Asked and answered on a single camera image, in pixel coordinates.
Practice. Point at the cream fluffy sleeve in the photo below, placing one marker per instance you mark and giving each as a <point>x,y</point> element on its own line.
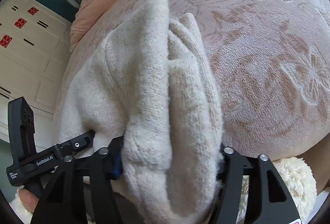
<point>299,180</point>

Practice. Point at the left hand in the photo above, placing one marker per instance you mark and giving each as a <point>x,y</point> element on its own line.
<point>28,199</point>

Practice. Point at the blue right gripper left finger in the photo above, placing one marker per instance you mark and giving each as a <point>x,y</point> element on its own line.
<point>117,168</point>

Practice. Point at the cream knit sweater black hearts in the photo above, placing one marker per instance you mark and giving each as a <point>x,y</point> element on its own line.
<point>149,81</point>

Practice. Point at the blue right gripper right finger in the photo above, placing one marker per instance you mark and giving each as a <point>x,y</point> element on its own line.
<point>221,164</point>

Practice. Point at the white wardrobe with red stickers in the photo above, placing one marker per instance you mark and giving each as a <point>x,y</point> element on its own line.
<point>34,56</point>

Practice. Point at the pink floral bed blanket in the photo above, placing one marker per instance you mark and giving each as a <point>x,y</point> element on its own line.
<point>270,59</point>

